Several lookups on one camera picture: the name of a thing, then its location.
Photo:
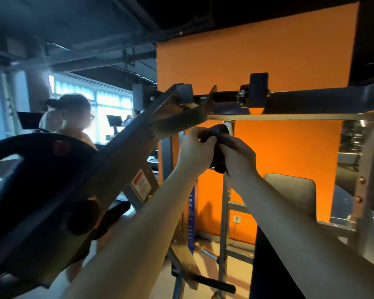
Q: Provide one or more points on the white wall outlet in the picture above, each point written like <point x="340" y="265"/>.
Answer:
<point x="237" y="219"/>

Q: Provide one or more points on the person's left hand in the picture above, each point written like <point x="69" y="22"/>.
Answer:
<point x="196" y="151"/>

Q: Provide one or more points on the green cleaning cloth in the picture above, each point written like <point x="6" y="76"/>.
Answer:
<point x="219" y="138"/>

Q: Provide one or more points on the dark blue stand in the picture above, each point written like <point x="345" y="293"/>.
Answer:
<point x="191" y="221"/>

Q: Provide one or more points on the person's right forearm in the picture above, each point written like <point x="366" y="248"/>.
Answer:
<point x="305" y="246"/>

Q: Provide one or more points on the person's right hand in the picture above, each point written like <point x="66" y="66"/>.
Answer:
<point x="238" y="160"/>

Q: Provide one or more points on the black rubber weight plate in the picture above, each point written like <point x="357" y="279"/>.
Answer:
<point x="31" y="177"/>

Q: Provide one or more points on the grey steel gym machine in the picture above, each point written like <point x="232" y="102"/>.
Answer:
<point x="311" y="99"/>

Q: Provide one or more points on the person's left forearm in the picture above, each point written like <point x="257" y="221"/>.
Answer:
<point x="131" y="246"/>

